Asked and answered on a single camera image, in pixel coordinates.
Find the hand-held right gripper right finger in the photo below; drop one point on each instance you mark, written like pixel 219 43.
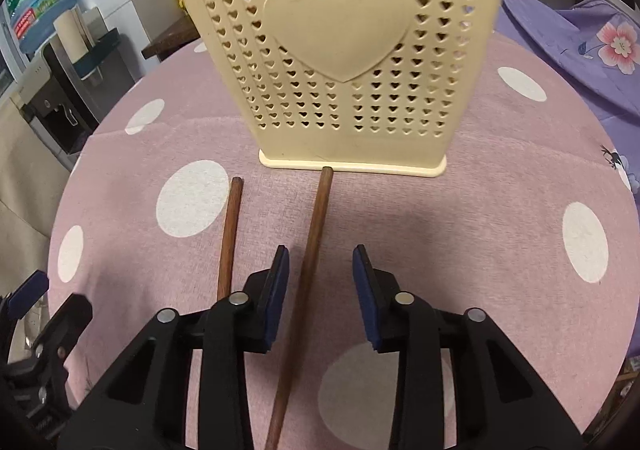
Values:
pixel 364 300

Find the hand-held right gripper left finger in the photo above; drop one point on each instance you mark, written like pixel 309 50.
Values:
pixel 277 300

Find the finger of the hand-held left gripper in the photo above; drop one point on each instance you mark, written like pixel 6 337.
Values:
pixel 30 292
pixel 65 325

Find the brown wooden chopstick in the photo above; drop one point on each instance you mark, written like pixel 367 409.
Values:
pixel 312 240
pixel 231 230

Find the cream plastic utensil holder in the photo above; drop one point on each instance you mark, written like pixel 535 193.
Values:
pixel 350 105

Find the beige cover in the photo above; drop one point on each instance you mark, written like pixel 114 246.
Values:
pixel 25 205

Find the water dispenser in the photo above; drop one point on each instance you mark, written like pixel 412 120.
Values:
pixel 65 95

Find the stack of paper cups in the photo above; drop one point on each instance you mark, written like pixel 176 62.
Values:
pixel 72 37

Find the dark wooden counter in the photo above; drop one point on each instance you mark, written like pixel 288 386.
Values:
pixel 175 37

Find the purple floral cloth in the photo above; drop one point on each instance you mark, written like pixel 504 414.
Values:
pixel 565 70

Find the wooden furniture frame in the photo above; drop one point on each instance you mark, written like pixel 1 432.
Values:
pixel 620 380

